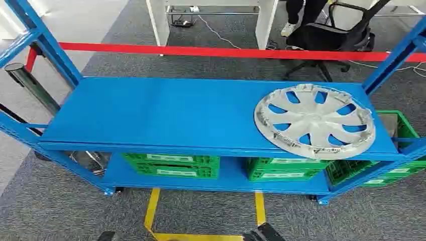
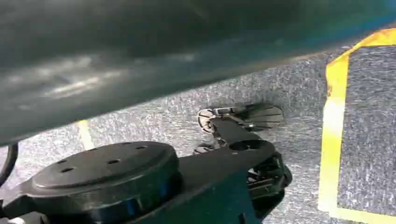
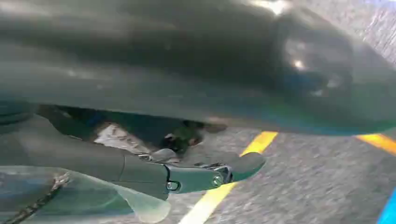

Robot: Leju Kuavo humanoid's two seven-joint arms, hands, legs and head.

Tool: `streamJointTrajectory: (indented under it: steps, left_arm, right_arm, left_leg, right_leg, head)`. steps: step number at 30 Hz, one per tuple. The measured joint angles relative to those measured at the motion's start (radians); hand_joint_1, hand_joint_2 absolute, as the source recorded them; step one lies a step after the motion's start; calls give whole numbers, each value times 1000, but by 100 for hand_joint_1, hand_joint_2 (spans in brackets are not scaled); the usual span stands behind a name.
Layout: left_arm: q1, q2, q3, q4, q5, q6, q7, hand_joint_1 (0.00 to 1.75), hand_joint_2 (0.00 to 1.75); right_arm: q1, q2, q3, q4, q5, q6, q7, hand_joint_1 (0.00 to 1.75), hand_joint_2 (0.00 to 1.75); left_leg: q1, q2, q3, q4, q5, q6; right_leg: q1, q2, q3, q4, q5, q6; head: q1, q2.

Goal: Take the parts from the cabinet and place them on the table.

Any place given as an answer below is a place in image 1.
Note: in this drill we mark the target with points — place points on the thin black pole stand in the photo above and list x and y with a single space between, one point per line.
10 112

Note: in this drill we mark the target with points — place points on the robot's black foot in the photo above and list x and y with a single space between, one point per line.
108 236
266 233

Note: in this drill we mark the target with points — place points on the black power strip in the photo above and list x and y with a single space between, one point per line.
183 23

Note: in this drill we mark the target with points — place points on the robot's black left foot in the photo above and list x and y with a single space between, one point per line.
108 236

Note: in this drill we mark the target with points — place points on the green plastic crate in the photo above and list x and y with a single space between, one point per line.
283 175
346 173
176 172
289 162
404 128
173 157

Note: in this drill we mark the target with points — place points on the black office chair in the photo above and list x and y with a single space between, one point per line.
329 38

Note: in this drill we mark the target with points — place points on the red barrier belt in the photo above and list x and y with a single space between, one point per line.
199 51

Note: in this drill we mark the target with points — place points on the person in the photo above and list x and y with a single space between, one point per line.
307 11

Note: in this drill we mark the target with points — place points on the blue metal shelf rack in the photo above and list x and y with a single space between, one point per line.
166 109

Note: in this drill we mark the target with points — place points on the robot's black right foot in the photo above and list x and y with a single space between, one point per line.
266 233

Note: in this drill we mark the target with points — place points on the silver plastic wheel cover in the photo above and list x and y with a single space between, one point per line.
313 121

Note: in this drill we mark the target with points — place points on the steel stanchion with chrome base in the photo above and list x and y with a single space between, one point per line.
30 85

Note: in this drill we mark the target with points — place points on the white desk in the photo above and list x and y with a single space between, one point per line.
159 23
409 3

